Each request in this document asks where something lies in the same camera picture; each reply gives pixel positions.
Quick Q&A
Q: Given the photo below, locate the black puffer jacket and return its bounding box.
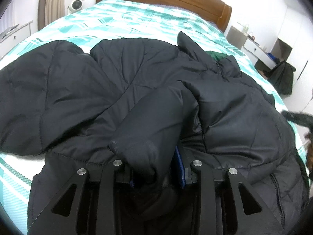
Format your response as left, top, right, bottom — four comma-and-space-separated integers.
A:
1, 32, 310, 234

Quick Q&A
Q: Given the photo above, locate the black gripper tip at edge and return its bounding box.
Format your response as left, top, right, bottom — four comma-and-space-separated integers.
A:
281, 110, 313, 131

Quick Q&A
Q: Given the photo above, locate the white desk with drawers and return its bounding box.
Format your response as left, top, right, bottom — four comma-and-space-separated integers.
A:
226, 26, 293, 70

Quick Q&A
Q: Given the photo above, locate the teal plaid bed sheet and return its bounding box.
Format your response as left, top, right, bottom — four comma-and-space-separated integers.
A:
1, 0, 309, 234

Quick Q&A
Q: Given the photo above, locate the white drawer cabinet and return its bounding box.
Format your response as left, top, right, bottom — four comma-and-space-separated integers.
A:
1, 21, 33, 59

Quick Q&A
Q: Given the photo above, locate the beige curtain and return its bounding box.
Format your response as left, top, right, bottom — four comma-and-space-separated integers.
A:
37, 0, 65, 31

